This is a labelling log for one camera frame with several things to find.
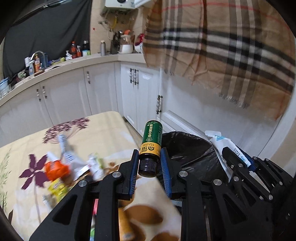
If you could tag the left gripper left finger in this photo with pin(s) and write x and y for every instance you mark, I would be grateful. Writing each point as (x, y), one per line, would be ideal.
(72, 216)

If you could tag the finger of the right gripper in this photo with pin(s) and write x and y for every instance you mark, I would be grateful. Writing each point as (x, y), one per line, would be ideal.
(248, 161)
(240, 169)

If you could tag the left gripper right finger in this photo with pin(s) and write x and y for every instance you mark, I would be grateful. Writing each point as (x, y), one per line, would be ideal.
(180, 184)

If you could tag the white blue wipes packet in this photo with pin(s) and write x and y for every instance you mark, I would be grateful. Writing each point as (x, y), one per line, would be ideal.
(225, 146)

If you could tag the yellow snack bag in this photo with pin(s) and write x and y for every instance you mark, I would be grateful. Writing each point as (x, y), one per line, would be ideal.
(58, 189)

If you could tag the green yellow bottle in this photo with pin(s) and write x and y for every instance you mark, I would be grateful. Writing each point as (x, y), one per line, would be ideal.
(150, 149)

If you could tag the white blue twisted wrapper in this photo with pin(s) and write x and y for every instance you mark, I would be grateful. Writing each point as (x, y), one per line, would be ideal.
(77, 166)

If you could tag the orange snack bag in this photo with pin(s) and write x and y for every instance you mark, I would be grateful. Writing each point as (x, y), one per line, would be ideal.
(56, 169)

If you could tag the white green wrapper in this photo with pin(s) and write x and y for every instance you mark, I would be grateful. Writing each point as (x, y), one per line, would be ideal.
(96, 168)

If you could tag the orange brown bottle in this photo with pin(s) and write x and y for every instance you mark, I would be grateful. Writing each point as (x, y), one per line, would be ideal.
(125, 231)

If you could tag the black trash bin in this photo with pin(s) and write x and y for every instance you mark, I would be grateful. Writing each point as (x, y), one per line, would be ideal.
(195, 155)

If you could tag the white kitchen cabinets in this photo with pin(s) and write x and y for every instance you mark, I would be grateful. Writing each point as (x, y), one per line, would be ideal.
(139, 94)

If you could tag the plaid beige scarf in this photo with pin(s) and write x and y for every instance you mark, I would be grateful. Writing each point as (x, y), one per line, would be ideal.
(241, 50)

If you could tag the red white appliance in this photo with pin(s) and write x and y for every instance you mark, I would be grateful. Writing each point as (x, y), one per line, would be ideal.
(138, 44)

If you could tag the white blender jug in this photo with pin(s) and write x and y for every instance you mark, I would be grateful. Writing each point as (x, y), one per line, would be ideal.
(126, 42)

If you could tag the black knife block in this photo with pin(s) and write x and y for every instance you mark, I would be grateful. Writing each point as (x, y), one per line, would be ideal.
(115, 43)

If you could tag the blue spray bottle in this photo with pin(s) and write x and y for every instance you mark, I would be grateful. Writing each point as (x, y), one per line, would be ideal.
(31, 68)

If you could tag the steel thermos bottle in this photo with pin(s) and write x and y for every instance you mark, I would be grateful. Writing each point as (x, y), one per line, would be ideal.
(103, 48)

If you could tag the orange dish soap bottle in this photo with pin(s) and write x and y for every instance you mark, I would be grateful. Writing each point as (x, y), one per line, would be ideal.
(37, 64)

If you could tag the chrome faucet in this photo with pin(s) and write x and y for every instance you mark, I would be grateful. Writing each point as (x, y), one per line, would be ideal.
(43, 58)

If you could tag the black lidded jar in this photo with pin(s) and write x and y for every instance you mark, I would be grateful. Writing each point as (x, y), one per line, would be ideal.
(85, 48)

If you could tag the dark sauce bottle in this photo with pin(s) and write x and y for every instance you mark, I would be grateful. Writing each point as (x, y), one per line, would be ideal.
(73, 50)

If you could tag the white water heater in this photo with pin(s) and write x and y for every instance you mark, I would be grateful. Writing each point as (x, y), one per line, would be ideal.
(118, 5)

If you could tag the black curtain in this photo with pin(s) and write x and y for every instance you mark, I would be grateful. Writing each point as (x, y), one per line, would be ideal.
(51, 30)

